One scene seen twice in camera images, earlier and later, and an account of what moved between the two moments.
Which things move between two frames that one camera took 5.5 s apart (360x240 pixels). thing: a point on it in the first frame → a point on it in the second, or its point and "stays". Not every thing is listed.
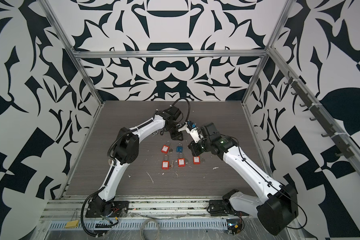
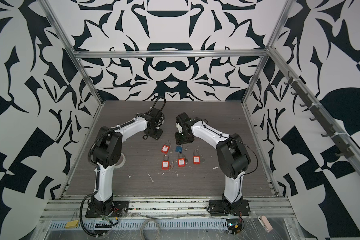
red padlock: [165, 148] stays
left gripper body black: [173, 127] → [157, 133]
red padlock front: [165, 163] stays
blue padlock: [179, 148] stays
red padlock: [196, 160] stays
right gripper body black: [203, 145] → [182, 138]
